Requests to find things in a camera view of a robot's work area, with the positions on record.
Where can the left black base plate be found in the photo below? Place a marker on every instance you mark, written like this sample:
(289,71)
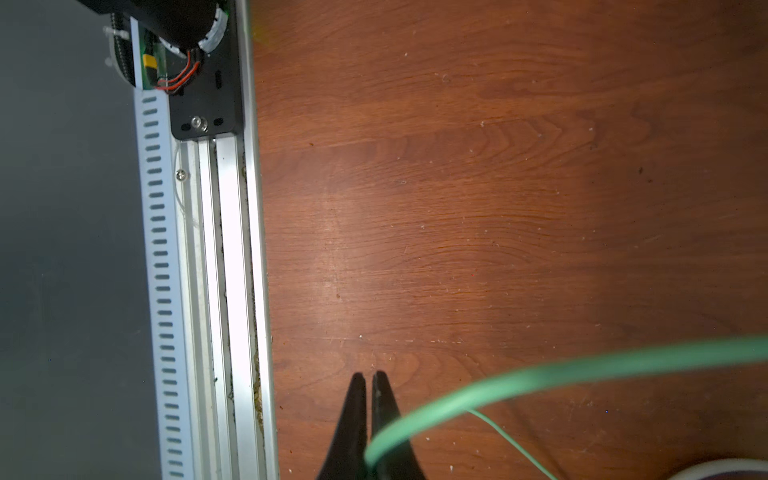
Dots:
(211,103)

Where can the white perforated vent strip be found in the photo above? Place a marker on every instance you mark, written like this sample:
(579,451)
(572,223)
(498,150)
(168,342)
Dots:
(155,152)

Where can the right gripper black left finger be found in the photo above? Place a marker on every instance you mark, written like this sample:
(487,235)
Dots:
(345,456)

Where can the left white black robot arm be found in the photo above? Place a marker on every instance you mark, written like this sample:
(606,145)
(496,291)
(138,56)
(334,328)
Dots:
(185,24)

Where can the aluminium mounting rail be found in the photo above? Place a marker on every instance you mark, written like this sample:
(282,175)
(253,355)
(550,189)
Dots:
(224,291)

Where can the white over-ear headphones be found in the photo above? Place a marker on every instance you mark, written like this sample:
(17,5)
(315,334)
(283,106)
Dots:
(730,468)

